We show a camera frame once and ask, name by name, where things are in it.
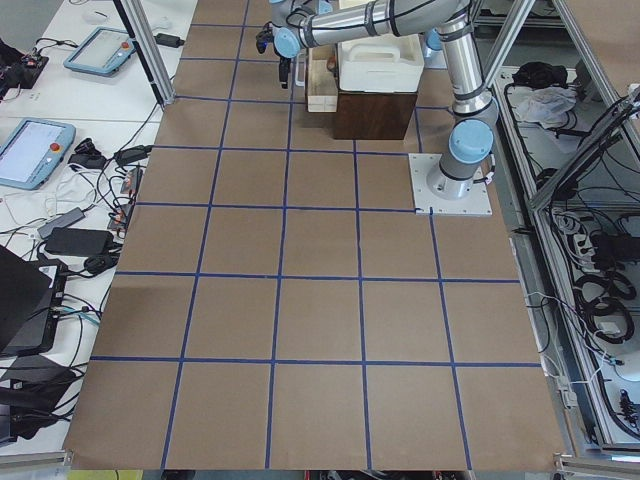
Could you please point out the large black power brick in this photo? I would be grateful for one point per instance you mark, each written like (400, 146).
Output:
(78, 242)

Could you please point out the near teach pendant tablet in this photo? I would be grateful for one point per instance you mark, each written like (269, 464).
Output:
(33, 151)

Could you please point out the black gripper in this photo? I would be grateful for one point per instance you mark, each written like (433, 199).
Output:
(283, 64)

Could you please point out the dark brown wooden cabinet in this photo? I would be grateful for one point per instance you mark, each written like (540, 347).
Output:
(373, 116)

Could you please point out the white foam box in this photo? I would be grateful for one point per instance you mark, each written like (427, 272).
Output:
(383, 64)

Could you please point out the black laptop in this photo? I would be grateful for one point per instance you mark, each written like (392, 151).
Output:
(31, 295)

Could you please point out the aluminium frame enclosure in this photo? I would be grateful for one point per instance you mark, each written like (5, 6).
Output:
(576, 194)

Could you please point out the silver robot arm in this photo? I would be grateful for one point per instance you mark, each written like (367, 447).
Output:
(473, 105)

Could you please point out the orange grey scissors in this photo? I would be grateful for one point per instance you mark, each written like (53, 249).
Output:
(331, 64)

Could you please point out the wooden drawer with white handle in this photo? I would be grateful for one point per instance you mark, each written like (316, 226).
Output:
(319, 84)

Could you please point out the white cloth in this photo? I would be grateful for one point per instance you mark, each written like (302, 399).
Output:
(548, 107)

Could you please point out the far teach pendant tablet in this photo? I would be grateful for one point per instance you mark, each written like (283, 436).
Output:
(102, 53)

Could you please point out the aluminium frame post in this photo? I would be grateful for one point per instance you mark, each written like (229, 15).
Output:
(134, 19)

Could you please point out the teach pendant tablet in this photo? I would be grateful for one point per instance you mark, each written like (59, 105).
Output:
(33, 151)
(102, 53)

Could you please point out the black power adapter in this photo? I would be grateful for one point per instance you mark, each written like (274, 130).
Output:
(169, 40)

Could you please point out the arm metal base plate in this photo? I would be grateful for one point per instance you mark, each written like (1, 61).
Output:
(436, 194)
(435, 60)

